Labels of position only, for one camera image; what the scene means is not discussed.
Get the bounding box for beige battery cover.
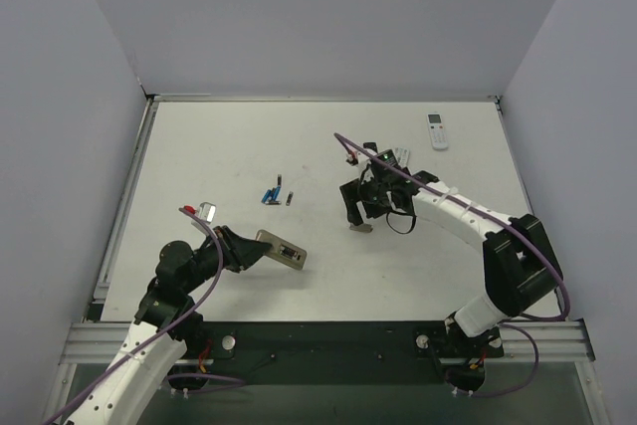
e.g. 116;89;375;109
349;223;373;234

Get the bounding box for beige white remote control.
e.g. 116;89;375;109
256;229;308;271

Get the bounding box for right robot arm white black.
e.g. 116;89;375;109
339;150;563;352

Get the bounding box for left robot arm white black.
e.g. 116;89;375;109
44;226;273;424

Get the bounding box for small white remote control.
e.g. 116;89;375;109
393;147;410;167

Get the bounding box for black remote control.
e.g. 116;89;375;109
363;142;378;154

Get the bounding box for white remote with display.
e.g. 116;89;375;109
427;112;449;151

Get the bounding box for blue AAA battery lower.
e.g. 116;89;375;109
269;186;281;204

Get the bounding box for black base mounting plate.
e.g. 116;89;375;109
168;320;504;391

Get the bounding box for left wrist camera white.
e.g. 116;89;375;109
182;202;216;235

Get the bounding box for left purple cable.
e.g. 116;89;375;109
37;208;248;424

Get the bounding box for purple cable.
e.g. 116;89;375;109
37;208;248;424
332;132;571;399

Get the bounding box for aluminium frame rail left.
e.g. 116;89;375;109
82;96;157;321

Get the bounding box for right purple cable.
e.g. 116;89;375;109
332;132;571;399

